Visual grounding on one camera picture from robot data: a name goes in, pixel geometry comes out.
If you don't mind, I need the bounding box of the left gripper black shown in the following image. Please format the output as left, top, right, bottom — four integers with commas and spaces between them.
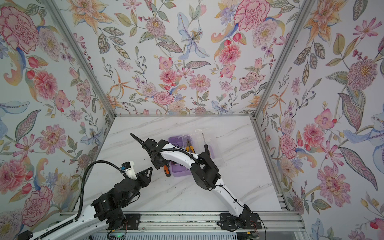
122, 168, 155, 209

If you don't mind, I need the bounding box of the orange black short screwdriver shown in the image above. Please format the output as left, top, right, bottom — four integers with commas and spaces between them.
164, 165, 171, 178

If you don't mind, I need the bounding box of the purple plastic tool box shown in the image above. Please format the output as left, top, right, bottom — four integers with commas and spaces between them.
167, 128, 224, 178

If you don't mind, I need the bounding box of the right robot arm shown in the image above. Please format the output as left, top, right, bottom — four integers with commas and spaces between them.
130, 133, 252, 229

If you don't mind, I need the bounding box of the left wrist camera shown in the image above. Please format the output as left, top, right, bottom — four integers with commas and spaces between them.
121, 161, 137, 180

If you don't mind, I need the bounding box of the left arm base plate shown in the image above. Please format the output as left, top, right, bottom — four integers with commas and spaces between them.
107, 214, 141, 231

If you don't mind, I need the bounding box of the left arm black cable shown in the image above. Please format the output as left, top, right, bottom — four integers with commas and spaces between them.
29, 160, 124, 240

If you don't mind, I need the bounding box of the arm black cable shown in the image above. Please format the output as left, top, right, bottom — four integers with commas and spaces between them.
29, 160, 124, 240
152, 148, 268, 240

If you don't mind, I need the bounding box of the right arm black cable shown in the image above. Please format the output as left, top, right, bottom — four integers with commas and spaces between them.
152, 148, 268, 240

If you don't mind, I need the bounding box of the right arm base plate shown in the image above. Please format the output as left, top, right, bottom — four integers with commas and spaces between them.
217, 205, 263, 232

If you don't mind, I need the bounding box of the aluminium mounting rail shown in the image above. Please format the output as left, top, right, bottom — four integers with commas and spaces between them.
47, 211, 307, 233

